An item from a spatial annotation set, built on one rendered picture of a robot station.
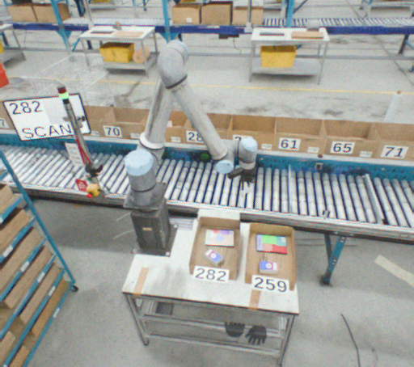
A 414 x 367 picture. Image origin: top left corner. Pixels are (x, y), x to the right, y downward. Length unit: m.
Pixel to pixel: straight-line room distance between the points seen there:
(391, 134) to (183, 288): 2.11
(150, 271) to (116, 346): 0.84
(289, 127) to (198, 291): 1.63
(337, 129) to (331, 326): 1.56
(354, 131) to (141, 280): 2.08
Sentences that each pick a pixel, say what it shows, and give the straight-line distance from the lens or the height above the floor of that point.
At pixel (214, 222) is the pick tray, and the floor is 0.80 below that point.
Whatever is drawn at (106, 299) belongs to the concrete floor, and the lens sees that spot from 2.87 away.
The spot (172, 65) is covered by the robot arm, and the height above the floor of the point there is 1.94.
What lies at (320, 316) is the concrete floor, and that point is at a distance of 2.76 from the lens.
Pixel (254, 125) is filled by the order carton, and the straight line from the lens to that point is 2.81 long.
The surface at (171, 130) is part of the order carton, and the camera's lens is 2.64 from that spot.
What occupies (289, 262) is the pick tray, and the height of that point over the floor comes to 0.76.
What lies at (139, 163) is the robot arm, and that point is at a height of 1.44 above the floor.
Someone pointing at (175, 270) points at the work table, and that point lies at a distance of 1.97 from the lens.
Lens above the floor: 2.41
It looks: 38 degrees down
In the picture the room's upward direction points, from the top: 3 degrees counter-clockwise
